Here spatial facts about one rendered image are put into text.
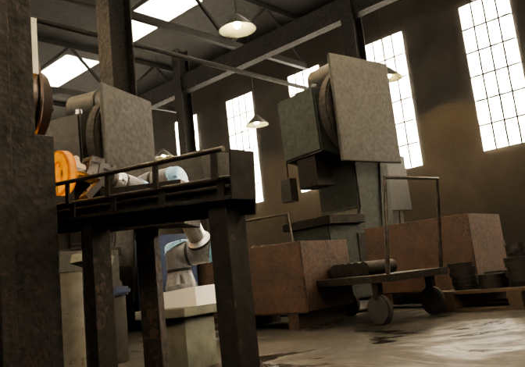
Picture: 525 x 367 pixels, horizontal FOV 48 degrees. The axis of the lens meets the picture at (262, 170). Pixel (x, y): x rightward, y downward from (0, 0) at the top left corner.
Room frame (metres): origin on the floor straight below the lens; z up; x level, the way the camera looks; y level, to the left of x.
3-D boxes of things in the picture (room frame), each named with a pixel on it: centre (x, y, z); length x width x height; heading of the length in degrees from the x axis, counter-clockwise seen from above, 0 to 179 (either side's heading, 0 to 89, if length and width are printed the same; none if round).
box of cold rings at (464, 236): (5.66, -1.56, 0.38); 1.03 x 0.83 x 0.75; 51
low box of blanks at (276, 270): (4.81, -0.04, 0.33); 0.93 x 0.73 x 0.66; 55
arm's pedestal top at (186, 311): (2.84, 0.44, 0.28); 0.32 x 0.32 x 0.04; 55
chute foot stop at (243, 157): (1.25, 0.04, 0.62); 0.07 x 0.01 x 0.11; 138
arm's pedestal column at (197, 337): (2.84, 0.44, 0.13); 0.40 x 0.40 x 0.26; 55
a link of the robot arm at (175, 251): (2.84, 0.44, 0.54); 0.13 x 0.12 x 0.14; 75
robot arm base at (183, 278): (2.84, 0.45, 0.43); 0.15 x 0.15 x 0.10
